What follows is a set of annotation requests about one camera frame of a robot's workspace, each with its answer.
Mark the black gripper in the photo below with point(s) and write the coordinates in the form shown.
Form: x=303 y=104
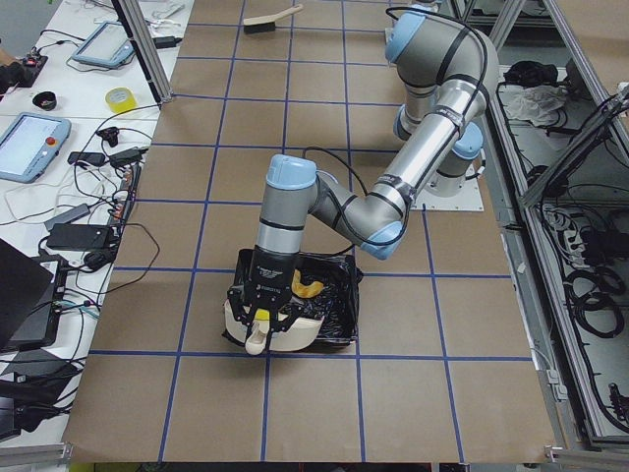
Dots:
x=271 y=275

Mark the pale curved fruit peel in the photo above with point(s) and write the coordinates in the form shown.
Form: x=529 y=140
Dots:
x=305 y=291

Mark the white hand brush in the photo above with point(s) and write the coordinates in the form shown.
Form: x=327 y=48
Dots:
x=267 y=23

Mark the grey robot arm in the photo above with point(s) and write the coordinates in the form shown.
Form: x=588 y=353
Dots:
x=450 y=73

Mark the bin with black bag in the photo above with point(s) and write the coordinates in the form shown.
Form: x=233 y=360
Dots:
x=331 y=317

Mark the black power adapter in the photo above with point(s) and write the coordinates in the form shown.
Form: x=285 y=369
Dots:
x=79 y=237

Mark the black laptop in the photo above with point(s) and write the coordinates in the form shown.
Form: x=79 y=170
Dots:
x=32 y=290

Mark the yellow tape roll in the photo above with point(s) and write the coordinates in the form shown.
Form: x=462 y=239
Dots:
x=120 y=100

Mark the black small bowl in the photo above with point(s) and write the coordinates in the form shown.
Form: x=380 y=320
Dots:
x=45 y=100

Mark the blue teach pendant tablet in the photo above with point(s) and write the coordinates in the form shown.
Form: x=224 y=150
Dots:
x=107 y=47

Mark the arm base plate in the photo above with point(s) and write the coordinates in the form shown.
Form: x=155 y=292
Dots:
x=451 y=194

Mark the aluminium frame post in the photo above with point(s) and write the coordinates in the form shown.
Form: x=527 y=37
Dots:
x=131 y=17

